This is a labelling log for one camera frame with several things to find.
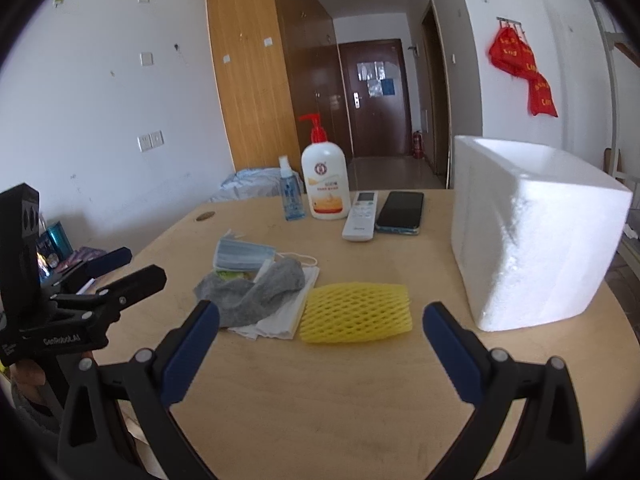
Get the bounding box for dark brown entrance door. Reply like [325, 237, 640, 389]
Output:
[338, 39, 411, 158]

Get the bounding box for yellow foam fruit net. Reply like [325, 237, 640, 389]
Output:
[299, 282, 413, 344]

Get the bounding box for green wet wipes packet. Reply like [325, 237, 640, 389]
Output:
[215, 270, 246, 281]

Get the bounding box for white wall switch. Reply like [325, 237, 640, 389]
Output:
[140, 52, 153, 66]

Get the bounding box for wooden wardrobe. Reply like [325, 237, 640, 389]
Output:
[205, 0, 352, 170]

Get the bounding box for grey sock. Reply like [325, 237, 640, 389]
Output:
[194, 258, 305, 328]

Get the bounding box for white styrofoam box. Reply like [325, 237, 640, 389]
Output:
[451, 136, 632, 332]

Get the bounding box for black smartphone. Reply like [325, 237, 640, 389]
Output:
[375, 191, 424, 235]

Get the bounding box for white tissue cloth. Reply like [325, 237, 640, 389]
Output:
[229, 266, 320, 340]

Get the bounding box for blue surgical face mask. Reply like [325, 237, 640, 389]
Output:
[212, 231, 319, 273]

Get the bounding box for person's left hand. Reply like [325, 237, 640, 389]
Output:
[8, 351, 97, 401]

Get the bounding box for red fire extinguisher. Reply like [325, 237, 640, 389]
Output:
[412, 131, 424, 159]

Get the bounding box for red hanging cloth bags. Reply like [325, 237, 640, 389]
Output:
[488, 24, 558, 117]

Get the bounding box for blue spray bottle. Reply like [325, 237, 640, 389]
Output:
[279, 155, 306, 221]

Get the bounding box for light blue bedding bundle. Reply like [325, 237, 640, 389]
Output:
[209, 167, 282, 203]

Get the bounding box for white lotion pump bottle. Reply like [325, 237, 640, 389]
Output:
[298, 113, 352, 220]

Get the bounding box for white remote control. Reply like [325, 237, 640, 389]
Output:
[342, 191, 378, 243]

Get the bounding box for white wall outlet plate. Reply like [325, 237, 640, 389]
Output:
[138, 130, 165, 153]

